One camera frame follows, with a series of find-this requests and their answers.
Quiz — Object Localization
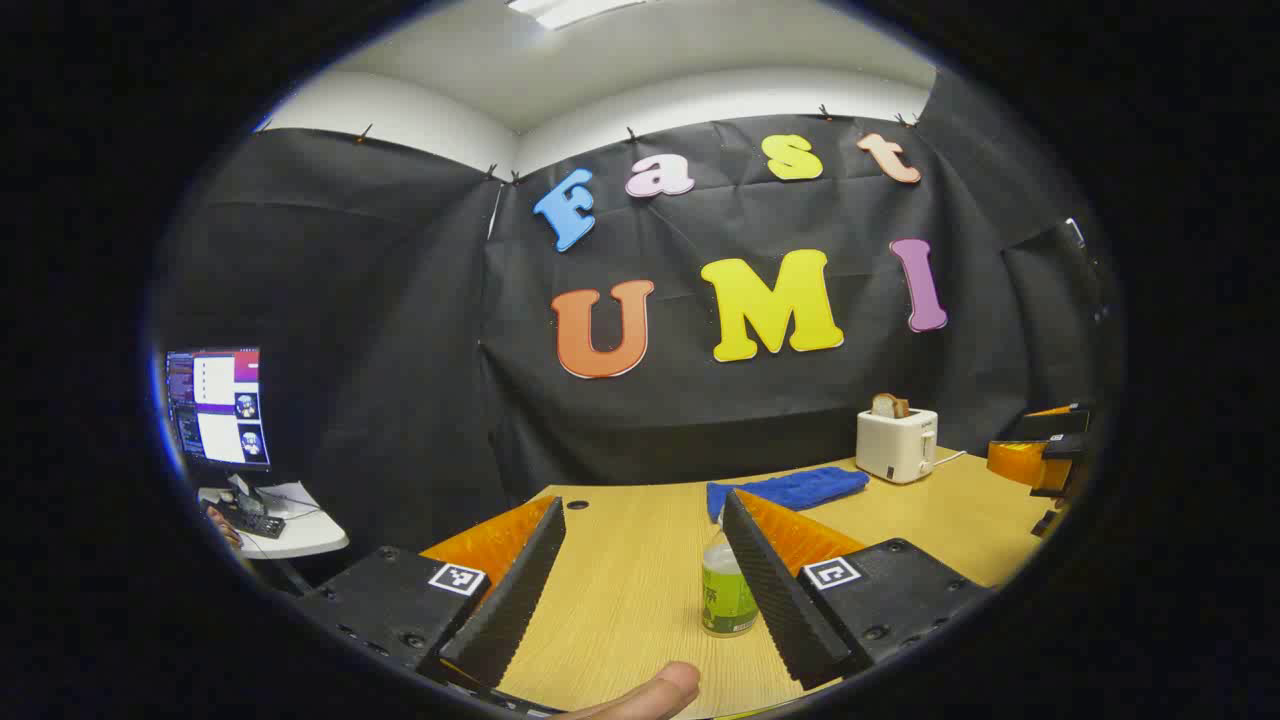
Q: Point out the computer monitor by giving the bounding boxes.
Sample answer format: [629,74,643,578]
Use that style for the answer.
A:
[165,346,271,473]

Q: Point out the black backdrop cloth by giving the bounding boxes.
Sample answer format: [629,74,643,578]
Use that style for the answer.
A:
[150,70,1126,561]

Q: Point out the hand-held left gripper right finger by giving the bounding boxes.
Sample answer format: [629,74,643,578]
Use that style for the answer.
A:
[720,488,996,693]

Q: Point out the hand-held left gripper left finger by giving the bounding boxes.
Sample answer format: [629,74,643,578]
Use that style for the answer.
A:
[298,494,569,691]

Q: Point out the white side table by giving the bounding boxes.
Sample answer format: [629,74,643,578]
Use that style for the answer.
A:
[198,482,351,559]

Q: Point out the white toaster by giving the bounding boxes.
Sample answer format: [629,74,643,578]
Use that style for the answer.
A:
[855,405,939,485]

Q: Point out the green label water bottle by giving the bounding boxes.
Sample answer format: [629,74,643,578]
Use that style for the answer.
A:
[700,520,761,639]

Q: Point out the blue towel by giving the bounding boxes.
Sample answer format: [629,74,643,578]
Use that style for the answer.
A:
[706,466,871,521]

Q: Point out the black keyboard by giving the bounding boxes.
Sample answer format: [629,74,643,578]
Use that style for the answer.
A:
[205,503,287,539]

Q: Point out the ceiling light panel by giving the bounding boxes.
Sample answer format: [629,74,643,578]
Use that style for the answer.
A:
[507,0,646,29]

